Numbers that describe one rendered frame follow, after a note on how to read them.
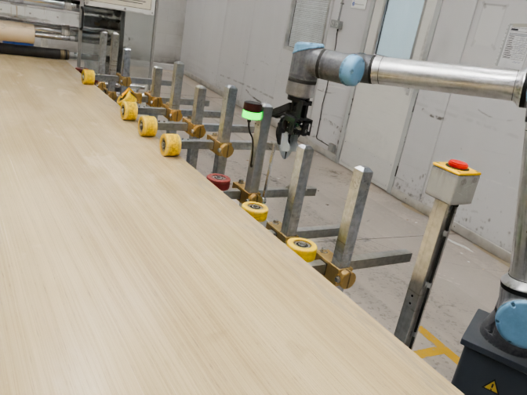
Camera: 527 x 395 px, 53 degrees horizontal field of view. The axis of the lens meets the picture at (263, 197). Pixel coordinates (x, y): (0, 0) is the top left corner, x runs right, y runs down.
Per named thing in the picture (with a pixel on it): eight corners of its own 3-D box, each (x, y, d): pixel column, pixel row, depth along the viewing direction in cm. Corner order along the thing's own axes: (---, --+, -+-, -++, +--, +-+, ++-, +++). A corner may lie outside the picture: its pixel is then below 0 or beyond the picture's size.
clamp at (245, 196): (242, 194, 188) (245, 181, 187) (261, 208, 178) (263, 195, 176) (229, 194, 185) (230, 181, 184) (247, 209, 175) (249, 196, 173)
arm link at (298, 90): (281, 77, 166) (307, 80, 171) (279, 93, 167) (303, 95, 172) (297, 83, 159) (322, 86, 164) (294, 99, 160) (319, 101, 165)
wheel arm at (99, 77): (172, 85, 314) (172, 79, 313) (174, 86, 311) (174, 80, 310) (86, 78, 288) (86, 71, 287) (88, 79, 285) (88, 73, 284)
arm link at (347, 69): (370, 56, 159) (332, 48, 164) (357, 56, 150) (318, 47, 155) (363, 87, 163) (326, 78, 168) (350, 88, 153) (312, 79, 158)
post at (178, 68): (169, 164, 245) (181, 61, 229) (172, 167, 242) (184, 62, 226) (162, 164, 243) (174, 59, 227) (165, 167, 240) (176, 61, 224)
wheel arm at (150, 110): (227, 117, 255) (228, 110, 254) (230, 119, 253) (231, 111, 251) (126, 112, 229) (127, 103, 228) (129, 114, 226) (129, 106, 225)
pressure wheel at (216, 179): (219, 202, 183) (224, 172, 179) (230, 211, 177) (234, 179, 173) (198, 203, 179) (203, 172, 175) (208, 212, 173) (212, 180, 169)
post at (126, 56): (122, 132, 305) (129, 48, 289) (124, 133, 303) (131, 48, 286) (116, 132, 303) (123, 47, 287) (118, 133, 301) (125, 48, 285)
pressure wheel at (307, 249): (281, 270, 143) (289, 233, 139) (310, 277, 142) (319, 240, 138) (277, 284, 136) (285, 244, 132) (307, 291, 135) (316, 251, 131)
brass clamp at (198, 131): (193, 129, 224) (194, 117, 223) (205, 138, 214) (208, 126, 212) (179, 128, 221) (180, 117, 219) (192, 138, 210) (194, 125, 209)
